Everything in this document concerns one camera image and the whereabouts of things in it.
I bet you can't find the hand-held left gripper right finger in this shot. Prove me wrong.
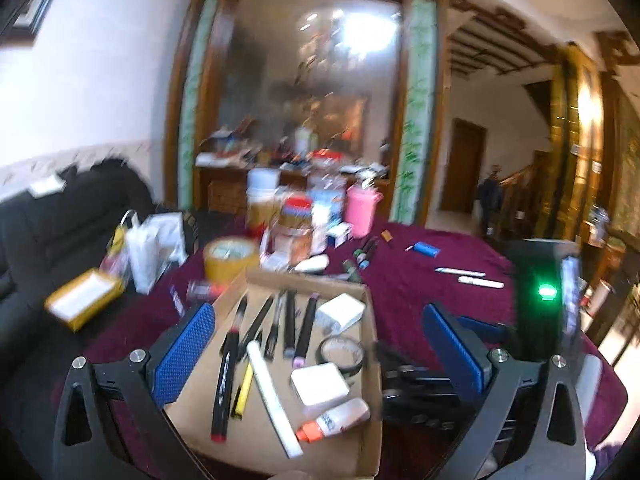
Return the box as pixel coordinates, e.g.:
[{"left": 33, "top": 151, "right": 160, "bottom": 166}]
[{"left": 421, "top": 300, "right": 588, "bottom": 480}]

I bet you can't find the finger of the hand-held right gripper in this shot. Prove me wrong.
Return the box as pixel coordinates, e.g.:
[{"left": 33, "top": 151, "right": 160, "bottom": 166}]
[
  {"left": 457, "top": 315, "right": 510, "bottom": 348},
  {"left": 375, "top": 341, "right": 472, "bottom": 427}
]

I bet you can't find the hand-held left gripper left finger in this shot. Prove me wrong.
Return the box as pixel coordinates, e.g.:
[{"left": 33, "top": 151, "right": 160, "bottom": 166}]
[{"left": 51, "top": 299, "right": 217, "bottom": 480}]

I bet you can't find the black marker red cap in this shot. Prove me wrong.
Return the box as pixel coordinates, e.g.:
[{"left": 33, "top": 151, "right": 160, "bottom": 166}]
[{"left": 210, "top": 327, "right": 241, "bottom": 443}]

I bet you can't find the shallow cardboard box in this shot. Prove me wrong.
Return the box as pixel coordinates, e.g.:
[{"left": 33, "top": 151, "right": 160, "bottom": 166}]
[{"left": 162, "top": 267, "right": 383, "bottom": 478}]

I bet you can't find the black tape roll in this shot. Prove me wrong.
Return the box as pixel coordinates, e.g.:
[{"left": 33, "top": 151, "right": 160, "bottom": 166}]
[{"left": 318, "top": 337, "right": 367, "bottom": 380}]

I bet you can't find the yellow pen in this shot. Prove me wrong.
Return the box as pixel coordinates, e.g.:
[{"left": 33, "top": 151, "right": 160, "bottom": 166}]
[{"left": 231, "top": 360, "right": 256, "bottom": 420}]

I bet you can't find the black clip pen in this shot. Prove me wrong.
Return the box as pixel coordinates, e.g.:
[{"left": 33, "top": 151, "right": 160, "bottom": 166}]
[{"left": 232, "top": 296, "right": 249, "bottom": 341}]

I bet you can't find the grey black pen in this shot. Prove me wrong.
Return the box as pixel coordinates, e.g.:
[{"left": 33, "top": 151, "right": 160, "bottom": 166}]
[{"left": 240, "top": 296, "right": 275, "bottom": 361}]

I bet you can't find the white glue bottle orange cap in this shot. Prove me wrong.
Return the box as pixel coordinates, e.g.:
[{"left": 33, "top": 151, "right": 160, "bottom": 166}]
[{"left": 295, "top": 400, "right": 371, "bottom": 445}]

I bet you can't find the clear gel pen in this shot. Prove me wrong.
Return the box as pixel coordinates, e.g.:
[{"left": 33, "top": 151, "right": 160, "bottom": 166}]
[{"left": 264, "top": 290, "right": 286, "bottom": 361}]

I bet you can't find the white square adapter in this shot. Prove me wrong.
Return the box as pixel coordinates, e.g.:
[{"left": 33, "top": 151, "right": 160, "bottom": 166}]
[{"left": 290, "top": 363, "right": 351, "bottom": 407}]

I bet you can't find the white printed marker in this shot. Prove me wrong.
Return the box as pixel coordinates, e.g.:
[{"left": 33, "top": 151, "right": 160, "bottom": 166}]
[{"left": 246, "top": 341, "right": 304, "bottom": 459}]

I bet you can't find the black marker grey cap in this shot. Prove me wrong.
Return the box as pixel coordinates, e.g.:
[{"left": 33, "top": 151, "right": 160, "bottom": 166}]
[{"left": 283, "top": 290, "right": 297, "bottom": 359}]

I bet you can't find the white charger plug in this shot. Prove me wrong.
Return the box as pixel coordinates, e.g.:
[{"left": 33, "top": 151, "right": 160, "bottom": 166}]
[{"left": 316, "top": 294, "right": 365, "bottom": 335}]

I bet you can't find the black marker pink cap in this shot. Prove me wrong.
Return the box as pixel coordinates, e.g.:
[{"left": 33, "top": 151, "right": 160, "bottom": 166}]
[{"left": 293, "top": 294, "right": 320, "bottom": 367}]

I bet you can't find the short white pen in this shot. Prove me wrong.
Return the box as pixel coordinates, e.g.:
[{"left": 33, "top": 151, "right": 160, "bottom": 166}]
[{"left": 457, "top": 276, "right": 505, "bottom": 289}]

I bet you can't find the yellow tape roll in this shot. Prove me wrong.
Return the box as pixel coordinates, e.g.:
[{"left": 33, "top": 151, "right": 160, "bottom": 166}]
[{"left": 202, "top": 237, "right": 261, "bottom": 281}]

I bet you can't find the white paper bag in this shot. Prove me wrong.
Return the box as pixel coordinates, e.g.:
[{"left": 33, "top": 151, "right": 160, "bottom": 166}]
[{"left": 125, "top": 212, "right": 187, "bottom": 295}]

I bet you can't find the yellow white box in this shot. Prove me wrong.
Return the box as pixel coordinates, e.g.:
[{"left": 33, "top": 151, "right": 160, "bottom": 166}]
[{"left": 44, "top": 268, "right": 123, "bottom": 332}]

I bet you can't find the wooden staircase railing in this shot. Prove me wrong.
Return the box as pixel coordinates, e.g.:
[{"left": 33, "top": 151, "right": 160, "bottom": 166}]
[{"left": 500, "top": 150, "right": 551, "bottom": 241}]

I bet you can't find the glass jar orange label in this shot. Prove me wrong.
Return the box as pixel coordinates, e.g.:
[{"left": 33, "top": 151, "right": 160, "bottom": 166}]
[{"left": 272, "top": 225, "right": 313, "bottom": 263}]

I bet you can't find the white eraser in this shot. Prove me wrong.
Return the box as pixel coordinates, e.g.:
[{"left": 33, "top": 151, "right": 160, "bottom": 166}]
[{"left": 295, "top": 254, "right": 330, "bottom": 275}]

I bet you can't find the wooden door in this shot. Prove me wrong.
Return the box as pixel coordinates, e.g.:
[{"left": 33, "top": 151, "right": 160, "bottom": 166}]
[{"left": 440, "top": 119, "right": 488, "bottom": 216}]

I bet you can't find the blue white small box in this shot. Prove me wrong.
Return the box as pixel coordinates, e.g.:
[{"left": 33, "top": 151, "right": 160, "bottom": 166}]
[{"left": 326, "top": 222, "right": 353, "bottom": 247}]

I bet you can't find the wooden cabinet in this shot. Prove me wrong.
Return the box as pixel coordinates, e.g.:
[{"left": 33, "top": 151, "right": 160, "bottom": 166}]
[{"left": 195, "top": 155, "right": 391, "bottom": 221}]

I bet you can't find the pink knitted bottle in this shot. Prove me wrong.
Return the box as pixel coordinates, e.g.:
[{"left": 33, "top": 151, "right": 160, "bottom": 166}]
[{"left": 346, "top": 183, "right": 383, "bottom": 238}]

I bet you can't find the black sofa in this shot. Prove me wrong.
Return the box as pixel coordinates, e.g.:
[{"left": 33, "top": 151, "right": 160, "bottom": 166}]
[{"left": 0, "top": 160, "right": 156, "bottom": 356}]

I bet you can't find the clear jar red white label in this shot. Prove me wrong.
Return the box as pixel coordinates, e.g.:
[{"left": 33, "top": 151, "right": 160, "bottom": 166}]
[{"left": 280, "top": 197, "right": 313, "bottom": 231}]

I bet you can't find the clear jar blue label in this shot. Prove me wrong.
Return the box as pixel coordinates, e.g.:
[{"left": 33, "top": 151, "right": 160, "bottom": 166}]
[{"left": 310, "top": 187, "right": 347, "bottom": 253}]

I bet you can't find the bamboo painted pillar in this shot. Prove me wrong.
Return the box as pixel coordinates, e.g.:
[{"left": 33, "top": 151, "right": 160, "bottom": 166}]
[
  {"left": 177, "top": 0, "right": 221, "bottom": 211},
  {"left": 390, "top": 0, "right": 441, "bottom": 226}
]

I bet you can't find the clear jar red lid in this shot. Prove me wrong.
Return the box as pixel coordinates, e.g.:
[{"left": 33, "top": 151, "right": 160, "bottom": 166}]
[{"left": 312, "top": 150, "right": 343, "bottom": 186}]

